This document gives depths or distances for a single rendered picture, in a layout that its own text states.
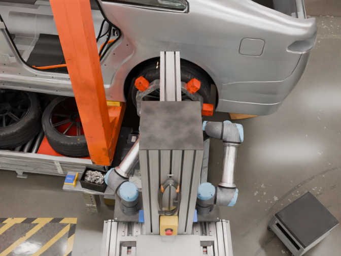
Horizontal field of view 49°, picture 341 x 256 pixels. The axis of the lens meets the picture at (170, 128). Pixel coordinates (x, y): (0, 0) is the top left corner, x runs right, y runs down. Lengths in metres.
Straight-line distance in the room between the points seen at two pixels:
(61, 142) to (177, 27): 1.48
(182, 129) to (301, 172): 2.63
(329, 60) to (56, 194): 3.65
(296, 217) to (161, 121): 2.05
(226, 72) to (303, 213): 1.33
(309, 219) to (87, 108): 1.98
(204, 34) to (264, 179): 1.72
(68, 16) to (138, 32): 0.75
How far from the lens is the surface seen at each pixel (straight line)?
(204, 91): 3.04
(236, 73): 2.94
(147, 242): 2.11
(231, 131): 2.45
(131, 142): 3.43
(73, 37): 2.24
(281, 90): 3.11
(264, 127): 4.23
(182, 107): 1.56
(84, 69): 2.38
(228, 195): 2.48
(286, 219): 3.30
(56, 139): 3.47
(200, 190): 2.47
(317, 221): 3.38
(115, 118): 3.28
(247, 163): 3.90
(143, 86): 2.96
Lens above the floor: 3.19
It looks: 52 degrees down
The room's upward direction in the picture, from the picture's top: 2 degrees clockwise
